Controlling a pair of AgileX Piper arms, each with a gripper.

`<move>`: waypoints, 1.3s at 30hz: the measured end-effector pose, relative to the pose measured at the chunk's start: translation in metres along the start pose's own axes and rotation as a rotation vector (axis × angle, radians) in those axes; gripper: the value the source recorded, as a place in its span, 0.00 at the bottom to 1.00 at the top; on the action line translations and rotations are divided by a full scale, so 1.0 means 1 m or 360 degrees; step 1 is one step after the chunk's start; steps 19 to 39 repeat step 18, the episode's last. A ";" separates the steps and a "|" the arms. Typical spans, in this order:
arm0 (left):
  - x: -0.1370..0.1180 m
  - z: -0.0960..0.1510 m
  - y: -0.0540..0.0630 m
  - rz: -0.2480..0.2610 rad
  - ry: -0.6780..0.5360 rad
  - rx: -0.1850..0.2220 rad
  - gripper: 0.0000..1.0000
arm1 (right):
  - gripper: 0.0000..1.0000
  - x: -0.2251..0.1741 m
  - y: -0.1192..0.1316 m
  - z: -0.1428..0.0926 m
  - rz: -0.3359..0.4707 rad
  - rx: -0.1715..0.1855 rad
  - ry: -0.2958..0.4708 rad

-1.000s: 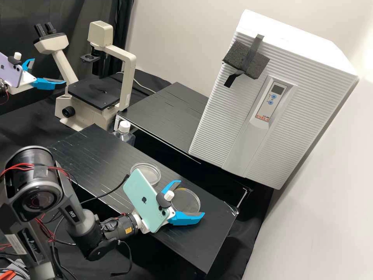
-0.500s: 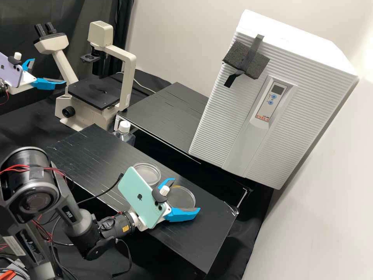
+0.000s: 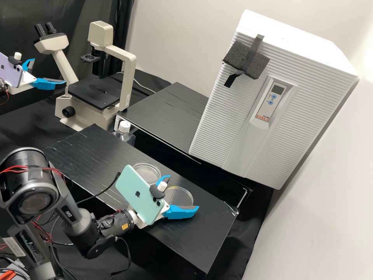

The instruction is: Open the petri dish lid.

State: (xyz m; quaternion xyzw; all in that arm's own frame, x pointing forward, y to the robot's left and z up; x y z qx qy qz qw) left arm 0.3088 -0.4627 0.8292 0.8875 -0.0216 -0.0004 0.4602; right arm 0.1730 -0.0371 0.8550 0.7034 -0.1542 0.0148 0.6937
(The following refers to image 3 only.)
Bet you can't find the right wrist camera phone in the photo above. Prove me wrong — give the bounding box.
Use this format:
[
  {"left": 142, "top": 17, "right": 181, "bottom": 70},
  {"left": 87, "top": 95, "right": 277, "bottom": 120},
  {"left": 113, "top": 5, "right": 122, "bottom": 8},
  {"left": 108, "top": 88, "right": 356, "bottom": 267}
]
[{"left": 115, "top": 164, "right": 171, "bottom": 227}]

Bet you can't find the white-capped bottle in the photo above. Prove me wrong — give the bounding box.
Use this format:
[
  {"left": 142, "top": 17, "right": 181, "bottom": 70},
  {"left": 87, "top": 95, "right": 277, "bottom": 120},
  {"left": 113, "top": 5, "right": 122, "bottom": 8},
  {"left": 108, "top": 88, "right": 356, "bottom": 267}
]
[{"left": 112, "top": 120, "right": 137, "bottom": 147}]

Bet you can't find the white incubator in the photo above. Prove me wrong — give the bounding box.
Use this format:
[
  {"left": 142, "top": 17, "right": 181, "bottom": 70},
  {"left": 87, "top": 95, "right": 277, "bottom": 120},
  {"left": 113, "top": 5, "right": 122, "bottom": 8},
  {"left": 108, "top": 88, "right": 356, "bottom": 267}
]
[{"left": 236, "top": 9, "right": 359, "bottom": 78}]

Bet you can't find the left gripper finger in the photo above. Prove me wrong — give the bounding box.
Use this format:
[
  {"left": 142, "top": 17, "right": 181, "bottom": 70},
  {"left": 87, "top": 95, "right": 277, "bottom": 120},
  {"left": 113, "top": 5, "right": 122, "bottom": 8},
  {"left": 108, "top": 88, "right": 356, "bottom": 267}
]
[
  {"left": 22, "top": 58, "right": 37, "bottom": 72},
  {"left": 30, "top": 77, "right": 67, "bottom": 90}
]

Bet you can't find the left wrist camera phone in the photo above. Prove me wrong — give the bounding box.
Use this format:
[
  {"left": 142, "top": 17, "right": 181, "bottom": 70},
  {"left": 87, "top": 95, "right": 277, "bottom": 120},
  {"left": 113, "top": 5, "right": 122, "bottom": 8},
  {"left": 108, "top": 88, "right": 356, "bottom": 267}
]
[{"left": 0, "top": 52, "right": 24, "bottom": 88}]

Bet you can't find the cream microscope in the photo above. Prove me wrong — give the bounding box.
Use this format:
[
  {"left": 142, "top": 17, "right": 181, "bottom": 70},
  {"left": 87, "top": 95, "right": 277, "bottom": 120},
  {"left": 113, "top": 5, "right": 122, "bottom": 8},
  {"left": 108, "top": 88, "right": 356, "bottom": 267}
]
[{"left": 33, "top": 21, "right": 138, "bottom": 132}]

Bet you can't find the petri dish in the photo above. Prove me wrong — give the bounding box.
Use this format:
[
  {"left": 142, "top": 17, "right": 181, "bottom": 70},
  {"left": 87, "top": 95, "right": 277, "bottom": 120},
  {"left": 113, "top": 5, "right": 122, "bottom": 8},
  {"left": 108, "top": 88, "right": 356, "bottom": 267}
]
[
  {"left": 164, "top": 185, "right": 195, "bottom": 208},
  {"left": 132, "top": 162, "right": 162, "bottom": 185}
]

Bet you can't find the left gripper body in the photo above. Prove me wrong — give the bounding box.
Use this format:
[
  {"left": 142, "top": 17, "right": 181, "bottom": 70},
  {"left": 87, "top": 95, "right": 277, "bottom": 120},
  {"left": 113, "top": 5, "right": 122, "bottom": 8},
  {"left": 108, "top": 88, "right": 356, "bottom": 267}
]
[{"left": 10, "top": 71, "right": 37, "bottom": 95}]

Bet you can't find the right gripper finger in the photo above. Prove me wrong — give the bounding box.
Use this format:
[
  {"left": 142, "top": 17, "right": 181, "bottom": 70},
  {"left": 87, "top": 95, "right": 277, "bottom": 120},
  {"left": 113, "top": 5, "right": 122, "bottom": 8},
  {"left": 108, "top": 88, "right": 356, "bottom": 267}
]
[
  {"left": 162, "top": 204, "right": 200, "bottom": 220},
  {"left": 153, "top": 174, "right": 172, "bottom": 188}
]

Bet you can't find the white cable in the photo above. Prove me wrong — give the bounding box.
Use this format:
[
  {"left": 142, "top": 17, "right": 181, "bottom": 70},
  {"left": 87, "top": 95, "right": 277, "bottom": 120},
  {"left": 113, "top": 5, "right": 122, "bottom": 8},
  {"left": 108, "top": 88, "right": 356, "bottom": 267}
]
[{"left": 132, "top": 79, "right": 159, "bottom": 93}]

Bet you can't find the black platform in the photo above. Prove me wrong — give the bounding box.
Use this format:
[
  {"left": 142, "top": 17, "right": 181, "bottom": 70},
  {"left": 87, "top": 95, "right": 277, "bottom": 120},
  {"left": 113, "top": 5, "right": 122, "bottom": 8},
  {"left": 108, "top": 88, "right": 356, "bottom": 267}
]
[
  {"left": 116, "top": 81, "right": 254, "bottom": 206},
  {"left": 46, "top": 123, "right": 240, "bottom": 276}
]

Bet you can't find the black cable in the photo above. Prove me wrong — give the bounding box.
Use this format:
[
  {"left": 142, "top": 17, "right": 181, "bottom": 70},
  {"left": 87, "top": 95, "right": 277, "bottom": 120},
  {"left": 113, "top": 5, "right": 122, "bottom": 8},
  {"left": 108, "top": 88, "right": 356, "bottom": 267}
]
[{"left": 65, "top": 170, "right": 122, "bottom": 214}]

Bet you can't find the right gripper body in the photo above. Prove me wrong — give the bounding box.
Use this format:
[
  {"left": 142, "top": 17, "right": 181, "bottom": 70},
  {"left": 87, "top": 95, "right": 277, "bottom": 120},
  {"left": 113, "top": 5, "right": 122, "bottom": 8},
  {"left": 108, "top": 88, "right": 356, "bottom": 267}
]
[{"left": 129, "top": 204, "right": 171, "bottom": 230}]

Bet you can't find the wrist camera phone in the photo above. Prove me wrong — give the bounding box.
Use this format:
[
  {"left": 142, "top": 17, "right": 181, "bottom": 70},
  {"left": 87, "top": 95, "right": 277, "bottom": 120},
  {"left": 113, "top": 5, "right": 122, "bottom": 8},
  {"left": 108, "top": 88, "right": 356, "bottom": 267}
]
[
  {"left": 115, "top": 164, "right": 171, "bottom": 227},
  {"left": 0, "top": 52, "right": 24, "bottom": 88}
]

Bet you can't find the incubator door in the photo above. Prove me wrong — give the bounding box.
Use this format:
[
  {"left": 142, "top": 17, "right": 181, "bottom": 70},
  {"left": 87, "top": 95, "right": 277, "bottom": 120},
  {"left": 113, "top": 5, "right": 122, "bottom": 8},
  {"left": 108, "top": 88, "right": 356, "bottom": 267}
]
[{"left": 188, "top": 28, "right": 361, "bottom": 191}]

